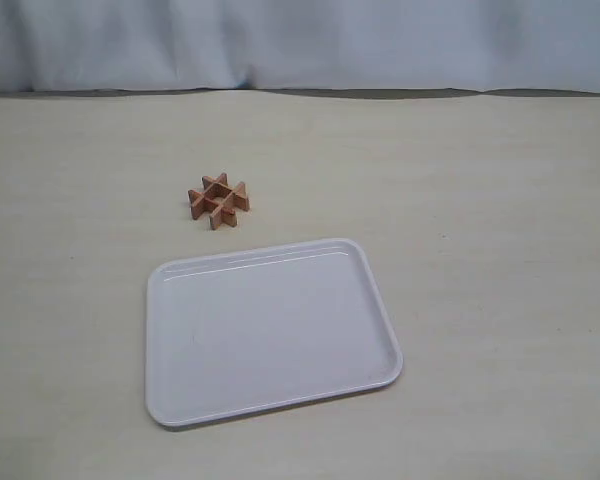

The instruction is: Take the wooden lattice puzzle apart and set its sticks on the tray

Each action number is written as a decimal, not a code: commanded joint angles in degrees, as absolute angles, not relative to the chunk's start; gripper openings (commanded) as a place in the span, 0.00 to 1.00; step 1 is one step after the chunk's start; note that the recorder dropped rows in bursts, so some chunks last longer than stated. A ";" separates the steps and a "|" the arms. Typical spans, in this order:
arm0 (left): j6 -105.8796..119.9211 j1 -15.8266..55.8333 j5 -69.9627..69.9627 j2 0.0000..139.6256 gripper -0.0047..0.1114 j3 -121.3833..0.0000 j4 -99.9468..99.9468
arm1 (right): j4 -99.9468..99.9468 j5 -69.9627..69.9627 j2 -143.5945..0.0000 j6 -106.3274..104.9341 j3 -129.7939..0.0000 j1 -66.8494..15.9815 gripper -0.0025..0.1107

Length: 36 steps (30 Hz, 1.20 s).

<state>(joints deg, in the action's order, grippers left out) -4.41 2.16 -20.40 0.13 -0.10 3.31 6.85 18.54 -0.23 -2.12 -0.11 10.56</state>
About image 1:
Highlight wooden notched piece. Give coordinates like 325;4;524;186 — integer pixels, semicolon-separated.
209;193;250;230
188;173;231;229
207;182;248;202
188;172;228;218

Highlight white plastic tray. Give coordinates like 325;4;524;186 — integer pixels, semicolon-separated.
144;238;403;429

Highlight white backdrop curtain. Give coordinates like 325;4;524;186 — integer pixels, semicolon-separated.
0;1;600;93

